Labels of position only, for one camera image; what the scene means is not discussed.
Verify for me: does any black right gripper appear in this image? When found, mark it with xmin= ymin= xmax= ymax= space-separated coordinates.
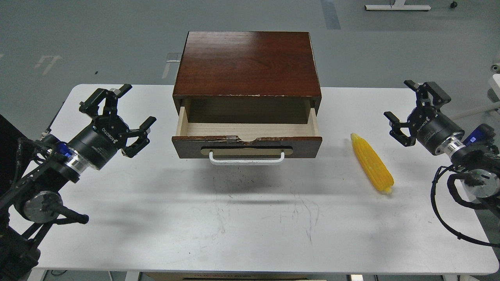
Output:
xmin=384 ymin=80 xmax=464 ymax=155

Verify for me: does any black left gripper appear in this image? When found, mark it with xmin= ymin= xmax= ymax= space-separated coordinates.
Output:
xmin=68 ymin=84 xmax=157 ymax=170

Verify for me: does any yellow corn cob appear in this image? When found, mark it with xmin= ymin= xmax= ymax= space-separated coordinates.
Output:
xmin=350 ymin=133 xmax=395 ymax=194

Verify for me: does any wooden drawer with white handle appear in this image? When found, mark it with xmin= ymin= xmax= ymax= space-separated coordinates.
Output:
xmin=172 ymin=97 xmax=323 ymax=159

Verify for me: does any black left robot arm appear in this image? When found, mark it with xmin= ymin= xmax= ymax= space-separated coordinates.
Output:
xmin=1 ymin=84 xmax=156 ymax=281

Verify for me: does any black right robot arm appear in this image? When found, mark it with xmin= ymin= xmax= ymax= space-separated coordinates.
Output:
xmin=384 ymin=80 xmax=499 ymax=217

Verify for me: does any dark wooden drawer cabinet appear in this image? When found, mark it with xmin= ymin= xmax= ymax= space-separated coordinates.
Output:
xmin=173 ymin=31 xmax=322 ymax=111

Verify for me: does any white stand at right edge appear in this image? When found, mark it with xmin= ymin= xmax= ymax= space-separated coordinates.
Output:
xmin=451 ymin=51 xmax=500 ymax=120

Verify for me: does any white table leg base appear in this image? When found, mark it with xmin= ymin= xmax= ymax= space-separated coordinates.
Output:
xmin=364 ymin=0 xmax=432 ymax=11

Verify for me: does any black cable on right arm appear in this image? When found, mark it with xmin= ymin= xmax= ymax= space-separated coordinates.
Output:
xmin=430 ymin=165 xmax=500 ymax=249

